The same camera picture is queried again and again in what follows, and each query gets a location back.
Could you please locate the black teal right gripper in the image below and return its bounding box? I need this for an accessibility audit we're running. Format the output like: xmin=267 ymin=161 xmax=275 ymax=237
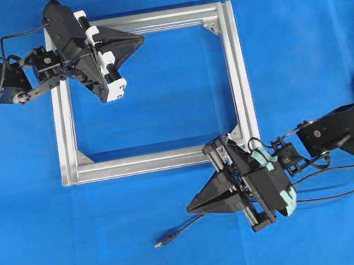
xmin=186 ymin=135 xmax=297 ymax=231

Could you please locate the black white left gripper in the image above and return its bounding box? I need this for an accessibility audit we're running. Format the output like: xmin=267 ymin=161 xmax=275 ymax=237
xmin=42 ymin=0 xmax=145 ymax=103

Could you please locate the black USB cable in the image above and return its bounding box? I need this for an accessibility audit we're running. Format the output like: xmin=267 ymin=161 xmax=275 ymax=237
xmin=149 ymin=181 xmax=354 ymax=249

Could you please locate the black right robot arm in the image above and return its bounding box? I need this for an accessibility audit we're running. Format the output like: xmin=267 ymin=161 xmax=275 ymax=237
xmin=186 ymin=104 xmax=354 ymax=231

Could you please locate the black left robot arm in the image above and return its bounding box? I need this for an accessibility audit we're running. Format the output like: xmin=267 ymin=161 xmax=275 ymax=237
xmin=0 ymin=0 xmax=144 ymax=105

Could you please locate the silver aluminium extrusion frame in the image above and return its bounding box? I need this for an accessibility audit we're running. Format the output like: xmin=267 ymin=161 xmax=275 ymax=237
xmin=51 ymin=0 xmax=259 ymax=187

